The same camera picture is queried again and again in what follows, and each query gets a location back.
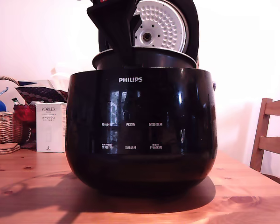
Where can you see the black Philips rice cooker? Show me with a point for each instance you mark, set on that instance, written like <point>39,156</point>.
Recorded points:
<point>140,105</point>

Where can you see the wooden chair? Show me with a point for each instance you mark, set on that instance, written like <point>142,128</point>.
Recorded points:
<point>277,142</point>

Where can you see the wicker basket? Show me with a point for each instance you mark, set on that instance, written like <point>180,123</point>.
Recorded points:
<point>4,126</point>

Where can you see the blue stick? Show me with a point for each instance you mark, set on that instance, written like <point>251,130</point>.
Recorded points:
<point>1,92</point>

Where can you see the metal cooking pot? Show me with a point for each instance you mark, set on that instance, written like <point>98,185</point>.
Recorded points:
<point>158,60</point>

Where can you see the cork coaster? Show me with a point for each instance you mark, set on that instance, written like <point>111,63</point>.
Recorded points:
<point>4,151</point>
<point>3,145</point>

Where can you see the rice cooker lid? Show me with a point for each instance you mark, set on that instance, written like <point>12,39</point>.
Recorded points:
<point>163,28</point>

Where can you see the white Porlex box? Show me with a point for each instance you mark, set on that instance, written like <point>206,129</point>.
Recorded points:
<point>50,130</point>

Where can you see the dotted patterned cloth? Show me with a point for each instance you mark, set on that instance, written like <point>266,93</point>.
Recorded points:
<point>42,93</point>

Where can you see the purple knob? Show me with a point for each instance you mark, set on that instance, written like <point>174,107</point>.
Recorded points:
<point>214,86</point>

